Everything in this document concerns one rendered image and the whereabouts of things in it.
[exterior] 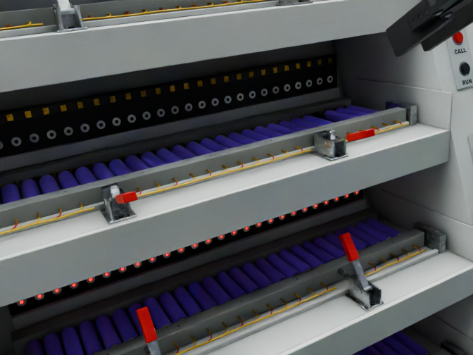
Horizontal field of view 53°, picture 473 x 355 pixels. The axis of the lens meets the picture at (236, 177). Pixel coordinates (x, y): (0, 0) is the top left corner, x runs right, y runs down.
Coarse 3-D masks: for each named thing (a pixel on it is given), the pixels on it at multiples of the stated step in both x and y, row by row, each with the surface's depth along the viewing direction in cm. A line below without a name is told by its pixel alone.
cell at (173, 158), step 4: (164, 148) 61; (160, 152) 60; (164, 152) 60; (168, 152) 59; (160, 156) 60; (164, 156) 59; (168, 156) 58; (172, 156) 58; (176, 156) 58; (164, 160) 59; (168, 160) 58; (172, 160) 57; (176, 160) 56; (180, 160) 56
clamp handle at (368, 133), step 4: (332, 132) 57; (356, 132) 53; (360, 132) 52; (364, 132) 51; (368, 132) 51; (372, 132) 51; (332, 136) 57; (348, 136) 54; (352, 136) 53; (356, 136) 53; (360, 136) 52; (364, 136) 51; (368, 136) 51; (332, 140) 57; (336, 140) 56; (340, 140) 56; (344, 140) 55; (348, 140) 54; (352, 140) 54
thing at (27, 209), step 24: (360, 120) 63; (384, 120) 65; (264, 144) 57; (288, 144) 59; (312, 144) 61; (168, 168) 52; (192, 168) 54; (216, 168) 55; (240, 168) 55; (72, 192) 48; (96, 192) 49; (0, 216) 46; (24, 216) 47
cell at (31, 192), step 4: (28, 180) 54; (32, 180) 55; (24, 184) 54; (28, 184) 53; (32, 184) 53; (36, 184) 54; (20, 188) 54; (24, 188) 52; (28, 188) 52; (32, 188) 52; (36, 188) 52; (24, 192) 52; (28, 192) 51; (32, 192) 50; (36, 192) 51; (24, 196) 51; (28, 196) 50; (32, 196) 50
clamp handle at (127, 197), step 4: (112, 188) 46; (116, 188) 46; (112, 192) 46; (116, 192) 47; (128, 192) 41; (132, 192) 41; (112, 196) 47; (116, 196) 43; (120, 196) 41; (124, 196) 40; (128, 196) 41; (132, 196) 41; (136, 196) 41; (112, 200) 46; (116, 200) 44; (120, 200) 42; (124, 200) 40; (128, 200) 40; (132, 200) 41; (136, 200) 41
